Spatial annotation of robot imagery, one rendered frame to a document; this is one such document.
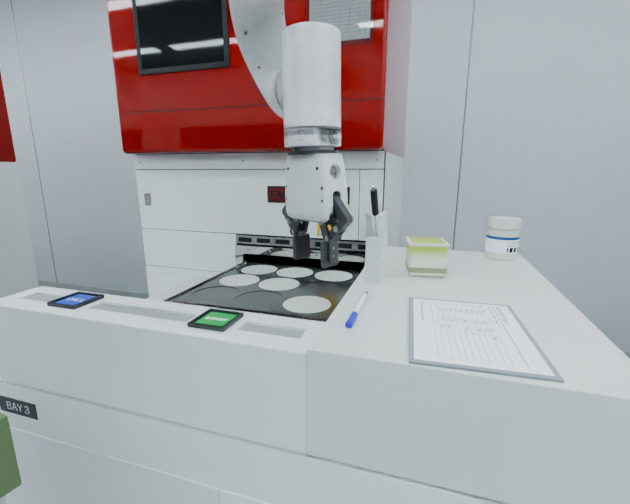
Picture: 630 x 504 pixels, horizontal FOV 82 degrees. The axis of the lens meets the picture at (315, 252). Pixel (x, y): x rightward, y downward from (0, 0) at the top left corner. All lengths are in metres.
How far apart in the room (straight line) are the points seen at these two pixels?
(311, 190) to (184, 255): 0.82
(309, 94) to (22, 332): 0.57
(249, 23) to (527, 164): 2.13
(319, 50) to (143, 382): 0.51
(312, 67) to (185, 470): 0.59
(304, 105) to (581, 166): 2.22
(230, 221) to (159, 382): 0.69
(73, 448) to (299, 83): 0.67
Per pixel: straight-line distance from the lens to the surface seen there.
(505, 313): 0.59
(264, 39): 0.62
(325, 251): 0.54
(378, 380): 0.43
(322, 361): 0.44
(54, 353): 0.71
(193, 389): 0.55
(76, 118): 3.84
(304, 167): 0.53
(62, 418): 0.76
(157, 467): 0.67
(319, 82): 0.53
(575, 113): 2.60
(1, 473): 0.57
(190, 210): 1.24
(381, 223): 0.66
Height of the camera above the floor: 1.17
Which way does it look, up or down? 13 degrees down
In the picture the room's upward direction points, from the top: straight up
